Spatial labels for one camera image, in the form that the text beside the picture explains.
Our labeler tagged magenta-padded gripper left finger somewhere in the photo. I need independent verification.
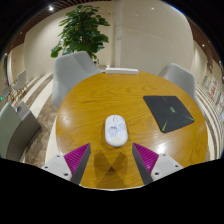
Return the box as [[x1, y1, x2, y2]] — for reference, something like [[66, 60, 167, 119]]
[[40, 142, 92, 186]]

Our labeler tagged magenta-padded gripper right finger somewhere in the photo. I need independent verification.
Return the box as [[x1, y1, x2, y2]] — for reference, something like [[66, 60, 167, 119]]
[[131, 142, 184, 186]]

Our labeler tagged white printed computer mouse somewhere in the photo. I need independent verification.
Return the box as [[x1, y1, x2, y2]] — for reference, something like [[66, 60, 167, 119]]
[[104, 114, 129, 148]]

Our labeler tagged black green-lined mouse pad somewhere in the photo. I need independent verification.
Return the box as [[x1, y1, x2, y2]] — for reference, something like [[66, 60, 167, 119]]
[[142, 95, 196, 134]]

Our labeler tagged grey waste bin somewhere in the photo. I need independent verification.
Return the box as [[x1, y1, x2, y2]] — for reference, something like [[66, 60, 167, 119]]
[[0, 101, 42, 163]]

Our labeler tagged grey shell chair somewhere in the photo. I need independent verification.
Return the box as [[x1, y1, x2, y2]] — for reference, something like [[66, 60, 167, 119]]
[[158, 62, 203, 111], [51, 50, 104, 109]]

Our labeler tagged white power strip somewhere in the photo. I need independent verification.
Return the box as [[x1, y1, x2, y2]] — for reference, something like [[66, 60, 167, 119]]
[[104, 67, 140, 76]]

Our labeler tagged small grey chair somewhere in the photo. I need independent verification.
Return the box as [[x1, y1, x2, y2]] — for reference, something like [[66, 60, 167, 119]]
[[13, 69, 29, 99]]

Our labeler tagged green potted plant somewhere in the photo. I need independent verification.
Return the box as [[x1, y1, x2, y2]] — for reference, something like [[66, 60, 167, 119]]
[[50, 4, 111, 64]]

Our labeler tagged red white wall poster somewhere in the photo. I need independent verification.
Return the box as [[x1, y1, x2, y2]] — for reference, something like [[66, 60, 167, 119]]
[[209, 79, 220, 100]]

